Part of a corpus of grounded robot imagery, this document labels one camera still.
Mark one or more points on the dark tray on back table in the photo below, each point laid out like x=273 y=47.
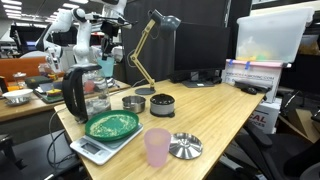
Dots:
x=51 y=96

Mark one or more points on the pink plastic cup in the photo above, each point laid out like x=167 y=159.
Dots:
x=157 y=141

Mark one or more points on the round steel lid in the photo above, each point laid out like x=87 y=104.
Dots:
x=185 y=146

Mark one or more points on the white cardboard box with print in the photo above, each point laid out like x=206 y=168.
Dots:
x=264 y=75

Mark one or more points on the white main robot arm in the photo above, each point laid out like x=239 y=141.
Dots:
x=112 y=17

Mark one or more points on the small steel bowl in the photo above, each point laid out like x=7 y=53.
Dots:
x=134 y=103

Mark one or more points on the green plate with rice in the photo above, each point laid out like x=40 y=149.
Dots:
x=112 y=125

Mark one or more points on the black office chair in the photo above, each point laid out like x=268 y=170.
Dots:
x=281 y=156

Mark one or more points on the clear plastic storage bin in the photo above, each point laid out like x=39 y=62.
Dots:
x=273 y=36

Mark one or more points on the black computer monitor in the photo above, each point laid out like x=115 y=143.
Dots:
x=200 y=55

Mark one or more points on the dark green case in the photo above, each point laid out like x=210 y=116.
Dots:
x=34 y=81

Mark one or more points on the white bowl on back table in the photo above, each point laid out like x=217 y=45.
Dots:
x=18 y=97

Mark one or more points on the black computer mouse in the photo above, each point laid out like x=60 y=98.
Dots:
x=249 y=90

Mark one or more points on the glass electric kettle black handle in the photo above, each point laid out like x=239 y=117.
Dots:
x=85 y=91

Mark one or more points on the teal plastic cup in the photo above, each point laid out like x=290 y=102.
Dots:
x=107 y=66

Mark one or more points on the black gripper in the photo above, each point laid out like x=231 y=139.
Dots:
x=110 y=30

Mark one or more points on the white kitchen scale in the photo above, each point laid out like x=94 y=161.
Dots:
x=101 y=152

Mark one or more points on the white box red lettering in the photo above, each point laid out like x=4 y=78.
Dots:
x=265 y=116

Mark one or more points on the steel container with dark contents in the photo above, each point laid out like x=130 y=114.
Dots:
x=162 y=105

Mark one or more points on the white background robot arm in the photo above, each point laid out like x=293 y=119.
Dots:
x=70 y=27

